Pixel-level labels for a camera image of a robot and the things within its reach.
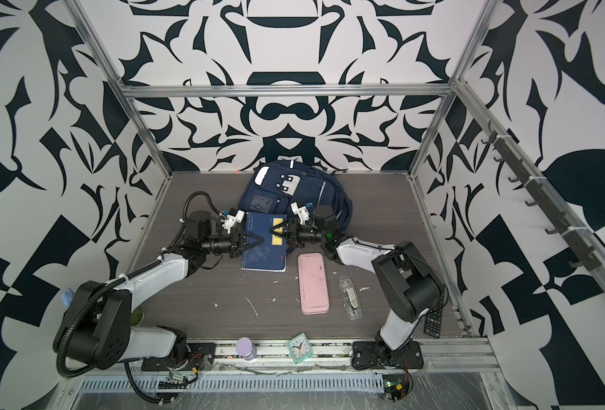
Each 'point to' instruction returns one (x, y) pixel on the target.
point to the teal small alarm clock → (300, 348)
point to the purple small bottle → (246, 348)
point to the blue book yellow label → (270, 254)
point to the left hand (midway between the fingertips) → (261, 237)
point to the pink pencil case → (313, 280)
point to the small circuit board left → (178, 381)
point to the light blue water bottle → (67, 296)
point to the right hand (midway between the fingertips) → (270, 232)
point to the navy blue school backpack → (282, 187)
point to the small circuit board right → (395, 386)
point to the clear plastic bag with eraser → (351, 298)
